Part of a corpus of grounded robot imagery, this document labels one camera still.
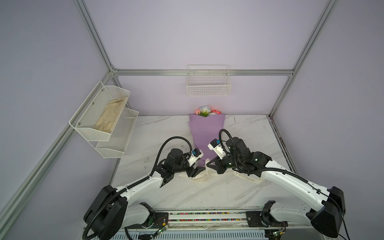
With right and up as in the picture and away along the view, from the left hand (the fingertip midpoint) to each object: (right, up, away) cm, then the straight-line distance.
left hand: (200, 163), depth 80 cm
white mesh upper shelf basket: (-56, +24, -2) cm, 61 cm away
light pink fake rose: (-2, +33, +39) cm, 51 cm away
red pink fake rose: (+15, +33, +38) cm, 52 cm away
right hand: (+3, +2, -9) cm, 10 cm away
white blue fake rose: (+4, +34, +34) cm, 48 cm away
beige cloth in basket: (-50, +24, -2) cm, 55 cm away
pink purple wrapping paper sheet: (+3, +19, +32) cm, 37 cm away
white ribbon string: (+4, -9, +4) cm, 11 cm away
